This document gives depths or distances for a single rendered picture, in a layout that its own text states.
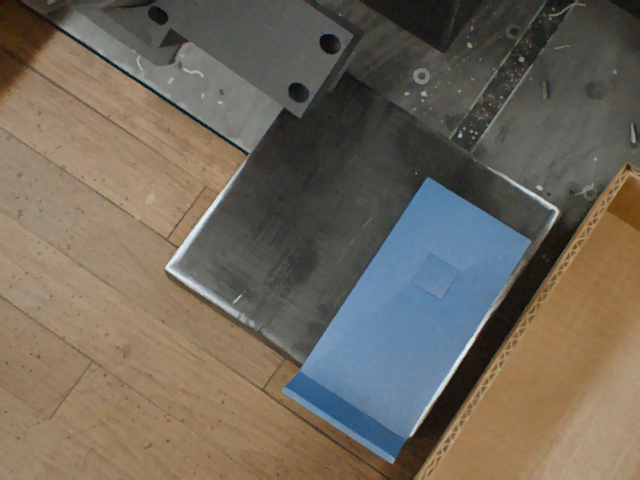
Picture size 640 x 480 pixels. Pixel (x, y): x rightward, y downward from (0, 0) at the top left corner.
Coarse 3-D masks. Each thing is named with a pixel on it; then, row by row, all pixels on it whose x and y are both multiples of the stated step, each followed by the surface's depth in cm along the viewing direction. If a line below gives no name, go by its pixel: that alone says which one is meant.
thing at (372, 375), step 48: (432, 192) 74; (432, 240) 73; (480, 240) 73; (528, 240) 74; (384, 288) 73; (480, 288) 73; (336, 336) 72; (384, 336) 72; (432, 336) 72; (288, 384) 69; (336, 384) 71; (384, 384) 71; (432, 384) 71; (384, 432) 70
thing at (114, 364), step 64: (0, 64) 78; (64, 64) 78; (0, 128) 77; (64, 128) 77; (128, 128) 77; (192, 128) 77; (0, 192) 76; (64, 192) 76; (128, 192) 76; (192, 192) 76; (0, 256) 75; (64, 256) 75; (128, 256) 75; (0, 320) 74; (64, 320) 74; (128, 320) 74; (192, 320) 74; (0, 384) 73; (64, 384) 73; (128, 384) 73; (192, 384) 73; (256, 384) 73; (0, 448) 72; (64, 448) 72; (128, 448) 72; (192, 448) 72; (256, 448) 73; (320, 448) 73
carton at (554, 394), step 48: (624, 192) 72; (576, 240) 69; (624, 240) 76; (576, 288) 75; (624, 288) 75; (528, 336) 74; (576, 336) 74; (624, 336) 74; (480, 384) 67; (528, 384) 73; (576, 384) 73; (624, 384) 73; (480, 432) 73; (528, 432) 73; (576, 432) 73; (624, 432) 73
